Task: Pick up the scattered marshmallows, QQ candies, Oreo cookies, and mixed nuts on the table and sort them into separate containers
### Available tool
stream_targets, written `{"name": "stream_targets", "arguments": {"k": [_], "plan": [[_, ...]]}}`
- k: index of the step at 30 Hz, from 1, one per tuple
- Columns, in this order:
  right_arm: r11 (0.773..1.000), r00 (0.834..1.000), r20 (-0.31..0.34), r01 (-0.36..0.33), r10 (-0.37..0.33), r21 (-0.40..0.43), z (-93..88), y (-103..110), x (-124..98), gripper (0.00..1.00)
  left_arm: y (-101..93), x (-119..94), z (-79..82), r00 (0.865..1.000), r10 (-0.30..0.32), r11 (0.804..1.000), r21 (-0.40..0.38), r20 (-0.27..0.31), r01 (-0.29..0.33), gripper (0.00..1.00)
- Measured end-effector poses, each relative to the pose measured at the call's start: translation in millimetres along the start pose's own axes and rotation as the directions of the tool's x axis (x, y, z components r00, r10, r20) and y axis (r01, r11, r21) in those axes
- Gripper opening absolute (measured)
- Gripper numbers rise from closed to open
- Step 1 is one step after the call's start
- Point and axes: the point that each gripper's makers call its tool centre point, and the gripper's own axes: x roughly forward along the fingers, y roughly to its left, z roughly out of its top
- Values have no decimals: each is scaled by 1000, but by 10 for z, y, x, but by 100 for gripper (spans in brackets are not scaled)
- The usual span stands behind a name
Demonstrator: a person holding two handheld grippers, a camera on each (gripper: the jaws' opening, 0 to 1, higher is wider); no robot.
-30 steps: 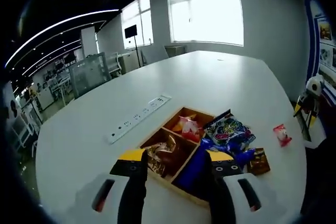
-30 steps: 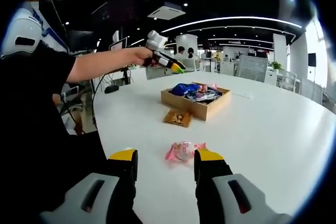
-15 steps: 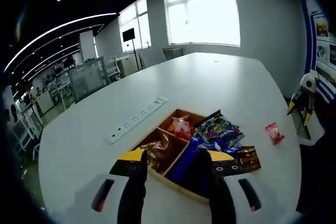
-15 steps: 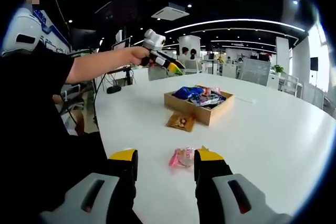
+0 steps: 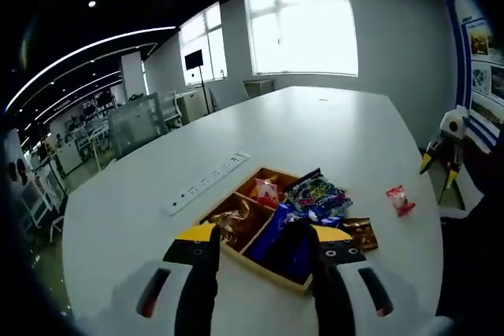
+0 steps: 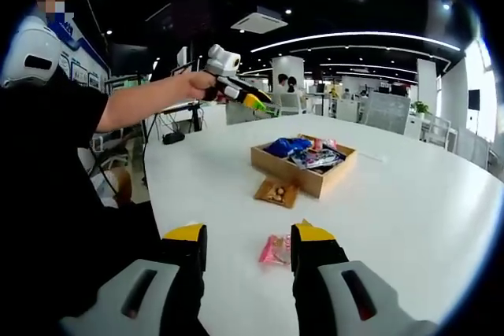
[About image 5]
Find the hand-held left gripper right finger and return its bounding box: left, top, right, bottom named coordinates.
left=281, top=220, right=436, bottom=336

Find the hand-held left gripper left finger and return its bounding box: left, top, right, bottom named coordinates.
left=112, top=223, right=221, bottom=336

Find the gold mixed nuts packet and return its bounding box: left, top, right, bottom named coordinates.
left=206, top=200, right=272, bottom=250
left=341, top=216, right=379, bottom=251

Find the pink marshmallow packet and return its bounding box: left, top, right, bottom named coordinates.
left=251, top=177, right=284, bottom=208
left=385, top=185, right=417, bottom=218

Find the colourful QQ candy packet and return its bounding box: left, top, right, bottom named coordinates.
left=283, top=168, right=354, bottom=219

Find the wooden divided container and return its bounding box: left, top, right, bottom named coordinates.
left=198, top=166, right=350, bottom=297

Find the person's black shirt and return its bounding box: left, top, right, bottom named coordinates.
left=436, top=138, right=504, bottom=336

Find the grey mesh partition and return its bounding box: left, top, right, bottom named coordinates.
left=106, top=91, right=169, bottom=161

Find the white chair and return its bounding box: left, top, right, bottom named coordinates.
left=163, top=91, right=184, bottom=128

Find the white cabinet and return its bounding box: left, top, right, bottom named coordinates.
left=175, top=90, right=209, bottom=124

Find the large window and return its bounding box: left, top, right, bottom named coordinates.
left=243, top=0, right=359, bottom=77

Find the black screen on stand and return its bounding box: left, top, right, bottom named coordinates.
left=183, top=49, right=209, bottom=116

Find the small window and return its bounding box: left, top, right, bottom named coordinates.
left=177, top=1, right=228, bottom=86

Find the curved ceiling light strip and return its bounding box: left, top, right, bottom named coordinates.
left=6, top=25, right=178, bottom=113

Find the blue white wall poster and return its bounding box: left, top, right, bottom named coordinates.
left=444, top=0, right=504, bottom=152

